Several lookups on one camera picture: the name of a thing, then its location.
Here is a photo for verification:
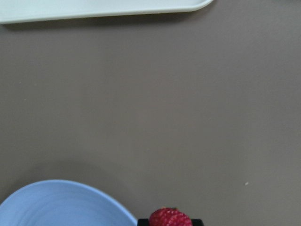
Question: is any beige rectangular tray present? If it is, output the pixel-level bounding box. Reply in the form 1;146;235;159
0;0;212;24

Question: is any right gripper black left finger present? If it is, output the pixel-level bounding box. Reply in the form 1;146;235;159
137;218;150;226

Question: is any red strawberry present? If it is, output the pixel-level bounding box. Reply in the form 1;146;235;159
149;207;192;226

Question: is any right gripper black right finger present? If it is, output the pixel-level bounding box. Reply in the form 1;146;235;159
191;219;203;226

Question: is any blue plate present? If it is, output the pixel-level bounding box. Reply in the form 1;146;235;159
0;180;137;226

